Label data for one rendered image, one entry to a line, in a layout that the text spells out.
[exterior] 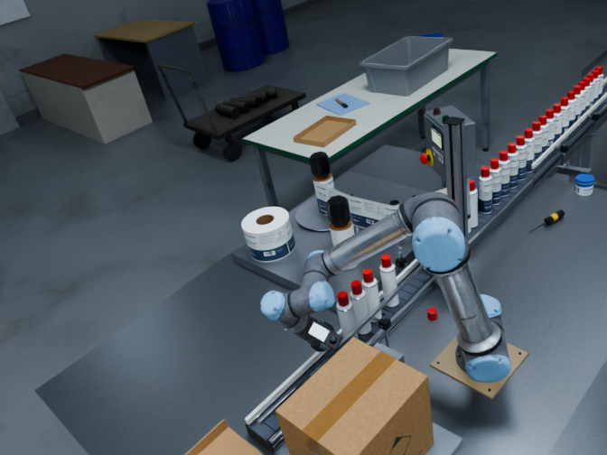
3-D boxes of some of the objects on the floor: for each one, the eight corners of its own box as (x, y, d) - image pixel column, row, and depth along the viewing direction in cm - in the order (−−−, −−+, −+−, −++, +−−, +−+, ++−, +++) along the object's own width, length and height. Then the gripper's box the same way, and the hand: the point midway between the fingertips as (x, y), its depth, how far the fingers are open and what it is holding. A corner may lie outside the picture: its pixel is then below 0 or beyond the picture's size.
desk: (157, 70, 869) (139, 18, 826) (211, 80, 768) (194, 22, 725) (114, 88, 829) (93, 34, 786) (165, 101, 729) (144, 41, 685)
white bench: (421, 133, 504) (415, 45, 461) (497, 148, 454) (497, 51, 411) (268, 236, 407) (242, 138, 364) (342, 271, 357) (322, 161, 314)
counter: (84, 100, 804) (64, 53, 767) (154, 122, 667) (135, 66, 629) (42, 118, 771) (19, 69, 734) (107, 144, 633) (82, 87, 596)
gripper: (294, 301, 165) (326, 325, 180) (278, 328, 163) (312, 349, 179) (313, 311, 159) (346, 335, 175) (298, 339, 157) (332, 360, 173)
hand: (334, 345), depth 174 cm, fingers closed
